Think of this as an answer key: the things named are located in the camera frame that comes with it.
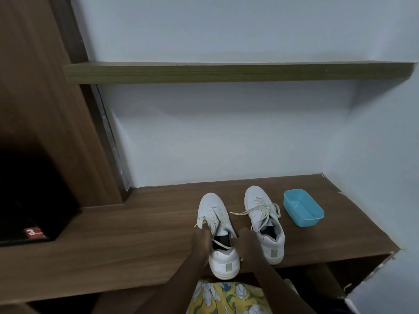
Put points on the person's left hand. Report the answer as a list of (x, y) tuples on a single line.
[(201, 241)]

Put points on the person's right hand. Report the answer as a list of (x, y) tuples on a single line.
[(248, 246)]

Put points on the cream shoelace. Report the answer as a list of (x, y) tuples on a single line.
[(240, 213), (222, 244)]

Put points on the white sneaker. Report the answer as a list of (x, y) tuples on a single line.
[(224, 264), (255, 194)]

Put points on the blue plastic basket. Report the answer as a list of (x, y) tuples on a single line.
[(304, 222)]

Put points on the person's right forearm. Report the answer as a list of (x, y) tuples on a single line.
[(281, 291)]

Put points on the person's left forearm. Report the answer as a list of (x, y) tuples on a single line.
[(176, 287)]

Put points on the wooden wall shelf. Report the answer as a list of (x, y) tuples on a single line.
[(229, 73)]

